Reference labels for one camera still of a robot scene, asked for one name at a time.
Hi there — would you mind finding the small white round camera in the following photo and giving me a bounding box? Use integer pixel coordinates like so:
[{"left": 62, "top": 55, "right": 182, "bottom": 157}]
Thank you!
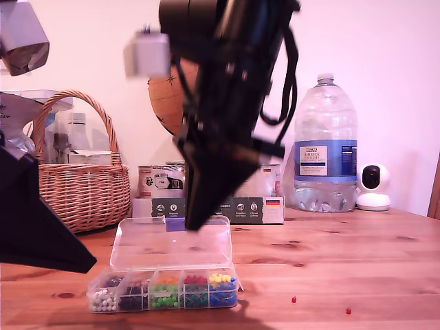
[{"left": 355, "top": 163, "right": 391, "bottom": 212}]

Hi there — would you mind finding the heap of blue pins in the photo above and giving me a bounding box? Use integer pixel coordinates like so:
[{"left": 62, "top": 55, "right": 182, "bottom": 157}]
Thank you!
[{"left": 210, "top": 280, "right": 239, "bottom": 307}]

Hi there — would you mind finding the cardboard tray with dark label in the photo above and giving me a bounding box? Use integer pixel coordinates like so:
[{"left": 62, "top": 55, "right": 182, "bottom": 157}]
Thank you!
[{"left": 132, "top": 196, "right": 285, "bottom": 226}]

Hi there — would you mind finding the clear plastic jar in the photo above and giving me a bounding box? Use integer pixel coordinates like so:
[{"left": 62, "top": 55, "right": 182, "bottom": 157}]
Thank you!
[{"left": 19, "top": 89, "right": 75, "bottom": 164}]

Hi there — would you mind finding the arm's pale camera box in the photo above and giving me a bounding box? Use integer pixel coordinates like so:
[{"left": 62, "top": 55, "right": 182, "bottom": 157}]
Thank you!
[
  {"left": 0, "top": 0, "right": 51, "bottom": 77},
  {"left": 122, "top": 23, "right": 172, "bottom": 78}
]

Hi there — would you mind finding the heap of black pins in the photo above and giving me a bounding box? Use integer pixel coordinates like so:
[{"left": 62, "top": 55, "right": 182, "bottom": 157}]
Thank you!
[{"left": 119, "top": 287, "right": 147, "bottom": 311}]

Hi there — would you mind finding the heap of light green pins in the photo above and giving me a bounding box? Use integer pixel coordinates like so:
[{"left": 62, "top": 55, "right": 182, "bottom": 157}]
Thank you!
[{"left": 151, "top": 283, "right": 183, "bottom": 309}]

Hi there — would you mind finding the cork globe on metal stand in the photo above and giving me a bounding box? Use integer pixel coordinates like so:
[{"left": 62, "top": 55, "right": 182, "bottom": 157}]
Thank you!
[{"left": 147, "top": 58, "right": 193, "bottom": 138}]

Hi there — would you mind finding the heap of dark green pins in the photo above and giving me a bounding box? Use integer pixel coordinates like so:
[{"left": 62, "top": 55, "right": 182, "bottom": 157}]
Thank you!
[{"left": 185, "top": 284, "right": 210, "bottom": 308}]

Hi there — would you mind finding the white plastic bottle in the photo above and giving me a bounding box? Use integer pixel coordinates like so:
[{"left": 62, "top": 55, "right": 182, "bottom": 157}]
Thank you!
[{"left": 67, "top": 113, "right": 92, "bottom": 154}]

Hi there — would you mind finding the white carton box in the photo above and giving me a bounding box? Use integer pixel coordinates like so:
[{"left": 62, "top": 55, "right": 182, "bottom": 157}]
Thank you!
[{"left": 67, "top": 150, "right": 113, "bottom": 165}]

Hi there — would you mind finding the thick black sleeved cable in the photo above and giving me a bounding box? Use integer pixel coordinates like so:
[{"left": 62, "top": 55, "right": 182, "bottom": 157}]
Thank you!
[{"left": 259, "top": 25, "right": 298, "bottom": 145}]

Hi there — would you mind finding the clear plastic pin organizer box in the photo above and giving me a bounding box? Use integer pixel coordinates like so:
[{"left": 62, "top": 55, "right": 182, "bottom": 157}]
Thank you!
[{"left": 87, "top": 215, "right": 243, "bottom": 314}]

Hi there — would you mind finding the heap of purple pins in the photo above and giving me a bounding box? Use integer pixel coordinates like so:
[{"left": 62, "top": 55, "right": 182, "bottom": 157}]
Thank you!
[{"left": 102, "top": 274, "right": 127, "bottom": 289}]

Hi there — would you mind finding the silver foil bag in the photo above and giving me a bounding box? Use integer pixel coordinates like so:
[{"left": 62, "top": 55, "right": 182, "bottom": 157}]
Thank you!
[{"left": 0, "top": 91, "right": 45, "bottom": 162}]

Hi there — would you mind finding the wicker basket with handle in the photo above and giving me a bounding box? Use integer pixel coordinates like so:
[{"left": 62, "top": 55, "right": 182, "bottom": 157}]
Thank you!
[{"left": 32, "top": 90, "right": 131, "bottom": 234}]

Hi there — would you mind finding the heap of white pins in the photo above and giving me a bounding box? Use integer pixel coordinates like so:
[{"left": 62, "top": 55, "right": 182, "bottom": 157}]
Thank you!
[{"left": 89, "top": 289, "right": 117, "bottom": 313}]

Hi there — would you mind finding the large clear water bottle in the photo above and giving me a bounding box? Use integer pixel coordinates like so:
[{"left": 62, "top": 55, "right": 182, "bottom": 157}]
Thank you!
[{"left": 293, "top": 72, "right": 358, "bottom": 214}]

